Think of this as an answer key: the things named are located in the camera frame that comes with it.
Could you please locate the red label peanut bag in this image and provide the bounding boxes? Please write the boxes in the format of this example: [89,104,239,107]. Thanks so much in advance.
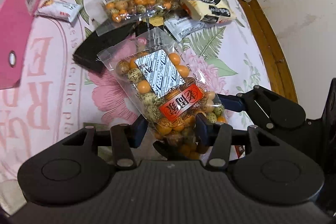
[98,28,226,160]

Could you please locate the small white snack bar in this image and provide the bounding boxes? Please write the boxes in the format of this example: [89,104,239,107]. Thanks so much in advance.
[34,0,83,23]

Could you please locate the clear bag coated peanuts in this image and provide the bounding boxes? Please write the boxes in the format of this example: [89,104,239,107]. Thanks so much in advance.
[96,0,179,36]

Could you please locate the floral bed sheet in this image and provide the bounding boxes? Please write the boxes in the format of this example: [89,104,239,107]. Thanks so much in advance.
[0,0,272,215]

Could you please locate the white snack bar by noodles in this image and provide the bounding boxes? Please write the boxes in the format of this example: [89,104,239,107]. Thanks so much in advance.
[164,15,206,42]

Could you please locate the black flat packet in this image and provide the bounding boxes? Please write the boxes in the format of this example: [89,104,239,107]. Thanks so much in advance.
[72,22,147,74]

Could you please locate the pink cardboard box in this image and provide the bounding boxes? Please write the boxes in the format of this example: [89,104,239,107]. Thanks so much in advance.
[0,0,40,89]

